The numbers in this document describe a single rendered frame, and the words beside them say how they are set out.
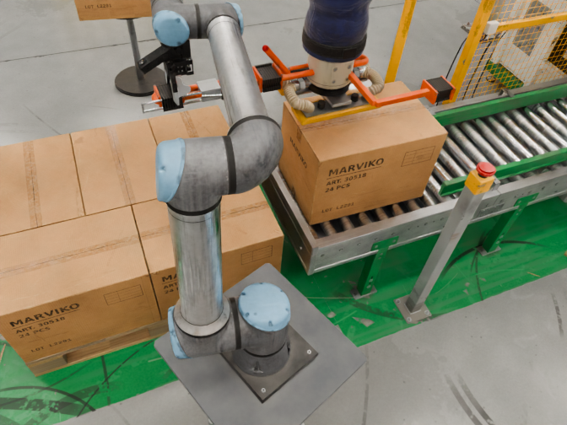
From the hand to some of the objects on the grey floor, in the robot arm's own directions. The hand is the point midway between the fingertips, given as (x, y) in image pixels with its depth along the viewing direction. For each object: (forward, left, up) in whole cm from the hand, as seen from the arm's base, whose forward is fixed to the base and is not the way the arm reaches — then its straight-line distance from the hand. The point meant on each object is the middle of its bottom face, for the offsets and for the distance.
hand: (172, 94), depth 159 cm
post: (-66, -95, -123) cm, 169 cm away
